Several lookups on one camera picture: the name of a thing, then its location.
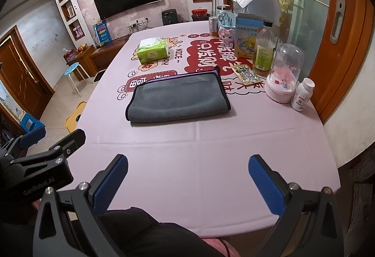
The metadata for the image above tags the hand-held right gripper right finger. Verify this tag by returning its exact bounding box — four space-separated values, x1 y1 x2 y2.
248 154 345 257

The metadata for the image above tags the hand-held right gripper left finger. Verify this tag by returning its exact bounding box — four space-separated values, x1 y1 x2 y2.
32 154 129 257

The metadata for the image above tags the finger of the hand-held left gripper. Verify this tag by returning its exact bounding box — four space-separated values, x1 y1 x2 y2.
0 126 47 158
49 129 86 163

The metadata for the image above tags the grey towel with dark trim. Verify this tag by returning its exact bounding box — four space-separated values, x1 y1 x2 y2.
125 66 232 123

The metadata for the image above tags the blue plastic crate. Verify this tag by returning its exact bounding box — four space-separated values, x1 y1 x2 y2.
19 113 46 136

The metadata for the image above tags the yellow chair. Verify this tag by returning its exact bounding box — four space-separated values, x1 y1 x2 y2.
64 101 87 133

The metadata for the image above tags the person's dark clothing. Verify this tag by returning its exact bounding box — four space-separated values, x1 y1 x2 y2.
98 207 225 257

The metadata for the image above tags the brown wooden door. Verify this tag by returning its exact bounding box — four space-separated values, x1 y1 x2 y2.
0 25 55 112

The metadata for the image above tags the blue round stool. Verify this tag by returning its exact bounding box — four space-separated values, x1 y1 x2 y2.
64 63 94 98

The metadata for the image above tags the person's pink clothing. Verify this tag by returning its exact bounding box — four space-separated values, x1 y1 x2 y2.
202 238 249 257

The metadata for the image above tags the pink printed tablecloth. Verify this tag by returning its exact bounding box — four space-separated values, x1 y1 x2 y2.
63 20 342 238

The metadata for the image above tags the wooden television cabinet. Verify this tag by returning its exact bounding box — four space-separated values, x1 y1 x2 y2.
66 37 129 82

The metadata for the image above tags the white pill bottle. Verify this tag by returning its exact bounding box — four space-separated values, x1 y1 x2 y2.
291 78 315 112

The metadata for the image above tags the blue printed box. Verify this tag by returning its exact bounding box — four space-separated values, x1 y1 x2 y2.
93 20 111 47

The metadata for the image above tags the pink clear dome swab holder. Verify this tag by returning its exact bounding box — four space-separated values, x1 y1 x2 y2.
265 43 305 103

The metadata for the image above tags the silver pill blister pack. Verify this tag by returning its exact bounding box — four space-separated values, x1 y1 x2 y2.
231 64 262 86

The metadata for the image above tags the green tissue pack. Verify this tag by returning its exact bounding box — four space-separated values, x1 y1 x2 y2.
137 37 170 64

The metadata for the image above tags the glass bottle with green label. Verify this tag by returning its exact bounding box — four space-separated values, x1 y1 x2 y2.
252 20 277 75

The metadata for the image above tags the blue and white carton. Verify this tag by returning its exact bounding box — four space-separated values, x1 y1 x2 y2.
235 13 266 59

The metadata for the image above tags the black air fryer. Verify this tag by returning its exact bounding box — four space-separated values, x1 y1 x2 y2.
161 9 178 25

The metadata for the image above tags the wooden framed sliding door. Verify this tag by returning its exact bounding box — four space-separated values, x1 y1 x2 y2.
220 0 375 125

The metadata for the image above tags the glass jar with metal lid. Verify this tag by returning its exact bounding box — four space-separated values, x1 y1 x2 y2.
209 17 220 38

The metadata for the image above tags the red pot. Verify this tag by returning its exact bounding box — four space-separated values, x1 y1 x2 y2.
192 9 211 22

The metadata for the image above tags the white covered appliance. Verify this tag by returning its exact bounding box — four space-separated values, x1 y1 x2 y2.
229 0 285 29

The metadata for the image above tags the white wall niche shelving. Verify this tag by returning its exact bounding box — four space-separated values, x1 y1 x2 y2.
54 0 84 41

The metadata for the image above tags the metal door handle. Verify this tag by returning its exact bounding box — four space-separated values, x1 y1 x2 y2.
331 0 346 44

